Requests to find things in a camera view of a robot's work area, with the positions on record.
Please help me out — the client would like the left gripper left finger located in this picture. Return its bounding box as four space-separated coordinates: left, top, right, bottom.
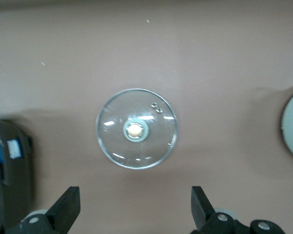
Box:
21 186 82 234

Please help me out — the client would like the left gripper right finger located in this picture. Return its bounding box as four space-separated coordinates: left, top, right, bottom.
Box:
190 185 285 234

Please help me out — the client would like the round glass pot lid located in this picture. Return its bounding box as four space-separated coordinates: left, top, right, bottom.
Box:
95 88 179 170

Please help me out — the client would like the black rice cooker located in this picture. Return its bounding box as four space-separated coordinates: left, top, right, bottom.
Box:
0 112 37 227

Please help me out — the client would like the brown table cover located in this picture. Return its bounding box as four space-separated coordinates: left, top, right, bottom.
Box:
0 0 293 234

